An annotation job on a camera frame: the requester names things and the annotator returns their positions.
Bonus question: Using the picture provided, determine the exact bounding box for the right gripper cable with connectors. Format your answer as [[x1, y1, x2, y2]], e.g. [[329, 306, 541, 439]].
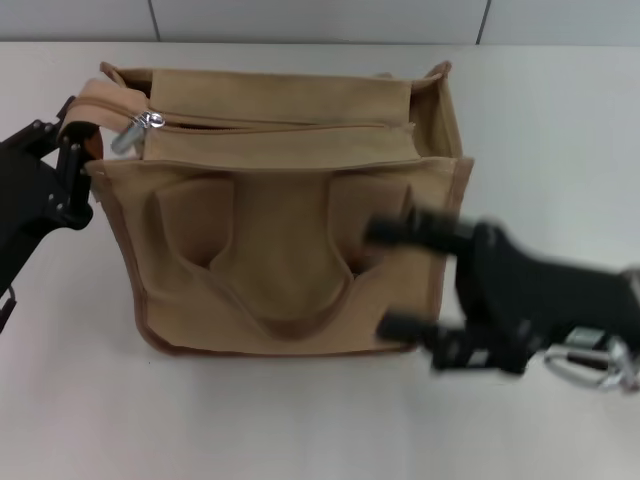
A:
[[544, 329, 640, 396]]

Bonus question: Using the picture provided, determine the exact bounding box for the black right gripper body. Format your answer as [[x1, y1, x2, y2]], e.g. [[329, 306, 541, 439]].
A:
[[451, 219, 640, 375]]

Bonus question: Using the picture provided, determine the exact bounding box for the silver metal zipper pull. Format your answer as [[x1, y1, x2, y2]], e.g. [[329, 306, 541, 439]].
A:
[[110, 110, 166, 155]]

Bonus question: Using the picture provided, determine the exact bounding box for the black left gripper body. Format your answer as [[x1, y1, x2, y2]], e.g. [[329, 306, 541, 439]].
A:
[[0, 141, 60, 297]]

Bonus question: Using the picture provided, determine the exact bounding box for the khaki canvas food bag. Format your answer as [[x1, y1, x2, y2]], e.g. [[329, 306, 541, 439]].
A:
[[64, 59, 474, 357]]

